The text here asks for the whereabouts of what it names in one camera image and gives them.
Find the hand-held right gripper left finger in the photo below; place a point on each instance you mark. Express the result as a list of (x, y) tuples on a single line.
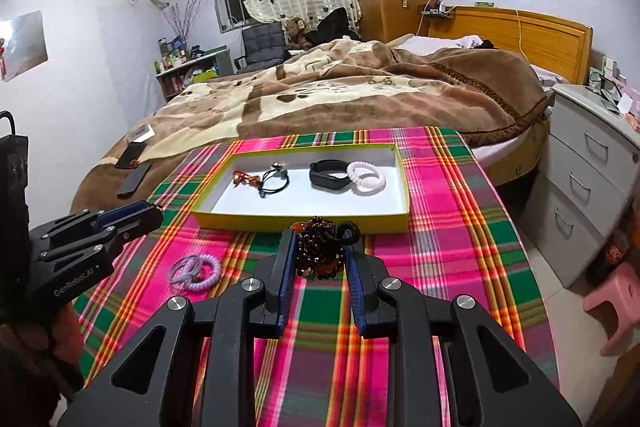
[(286, 279)]

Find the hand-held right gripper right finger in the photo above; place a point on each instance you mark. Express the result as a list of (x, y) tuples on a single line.
[(356, 304)]

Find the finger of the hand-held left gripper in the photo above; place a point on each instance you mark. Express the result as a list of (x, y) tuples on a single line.
[(120, 216), (80, 246)]

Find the yellow cardboard box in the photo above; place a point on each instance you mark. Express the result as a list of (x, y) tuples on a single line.
[(235, 208)]

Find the black wristband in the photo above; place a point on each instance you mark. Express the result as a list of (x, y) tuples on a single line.
[(320, 181)]

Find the person's left hand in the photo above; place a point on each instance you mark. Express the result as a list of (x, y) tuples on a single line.
[(65, 334)]

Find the black phone with charm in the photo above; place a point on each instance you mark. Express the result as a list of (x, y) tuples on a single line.
[(131, 155)]

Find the thin purple hair band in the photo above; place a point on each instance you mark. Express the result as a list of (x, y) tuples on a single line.
[(172, 273)]

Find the white card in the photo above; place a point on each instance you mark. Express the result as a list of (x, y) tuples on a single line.
[(140, 133)]

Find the pink green plaid cloth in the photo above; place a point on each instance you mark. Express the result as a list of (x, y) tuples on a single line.
[(450, 257)]

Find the group of desk bottles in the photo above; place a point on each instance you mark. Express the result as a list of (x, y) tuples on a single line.
[(172, 54)]

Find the white desk shelf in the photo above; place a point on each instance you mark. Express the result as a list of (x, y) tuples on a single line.
[(210, 67)]

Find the brown patterned blanket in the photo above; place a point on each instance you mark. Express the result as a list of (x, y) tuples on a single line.
[(350, 107)]

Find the purple flower branches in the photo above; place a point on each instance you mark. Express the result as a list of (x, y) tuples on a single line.
[(182, 19)]

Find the grey padded chair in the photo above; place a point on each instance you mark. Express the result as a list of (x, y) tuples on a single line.
[(262, 44)]

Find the window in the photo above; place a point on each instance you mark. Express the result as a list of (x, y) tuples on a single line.
[(230, 9)]

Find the brown teddy bear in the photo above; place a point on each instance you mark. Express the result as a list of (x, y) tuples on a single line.
[(295, 32)]

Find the black clothing pile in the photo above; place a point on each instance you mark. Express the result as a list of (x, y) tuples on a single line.
[(332, 27)]

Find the grey nightstand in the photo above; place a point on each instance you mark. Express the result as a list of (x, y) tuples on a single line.
[(580, 167)]

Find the pink plastic stool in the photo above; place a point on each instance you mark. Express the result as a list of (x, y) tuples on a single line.
[(620, 297)]

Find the red bottle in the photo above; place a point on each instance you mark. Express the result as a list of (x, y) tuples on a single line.
[(616, 252)]

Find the white pillow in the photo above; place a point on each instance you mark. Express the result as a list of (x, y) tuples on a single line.
[(430, 44)]

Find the power strip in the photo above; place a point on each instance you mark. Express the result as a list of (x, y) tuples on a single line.
[(435, 10)]

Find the wooden bed headboard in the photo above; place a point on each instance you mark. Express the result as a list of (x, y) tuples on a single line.
[(550, 42)]

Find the nightstand clutter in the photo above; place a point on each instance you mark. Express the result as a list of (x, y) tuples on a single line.
[(605, 79)]

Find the wall poster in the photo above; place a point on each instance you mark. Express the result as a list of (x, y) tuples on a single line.
[(25, 44)]

